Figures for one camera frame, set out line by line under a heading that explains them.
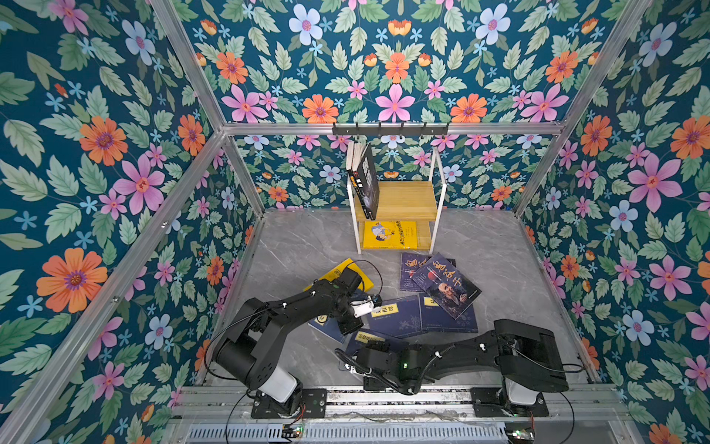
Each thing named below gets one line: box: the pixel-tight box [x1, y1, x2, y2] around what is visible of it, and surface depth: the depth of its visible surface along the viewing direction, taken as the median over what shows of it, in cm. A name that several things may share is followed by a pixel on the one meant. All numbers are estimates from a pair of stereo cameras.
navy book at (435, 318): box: [419, 293, 478, 333], surface depth 90 cm
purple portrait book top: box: [409, 252, 483, 321], surface depth 96 cm
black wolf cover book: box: [355, 142, 380, 222], surface depth 85 cm
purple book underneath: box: [399, 252, 433, 293], surface depth 100 cm
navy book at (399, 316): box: [368, 295, 423, 337], surface depth 90 cm
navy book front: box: [344, 327, 410, 356], surface depth 86 cm
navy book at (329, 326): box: [307, 315, 355, 346], surface depth 86 cm
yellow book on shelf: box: [362, 221, 418, 250], surface depth 107 cm
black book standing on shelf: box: [345, 169, 375, 236], surface depth 86 cm
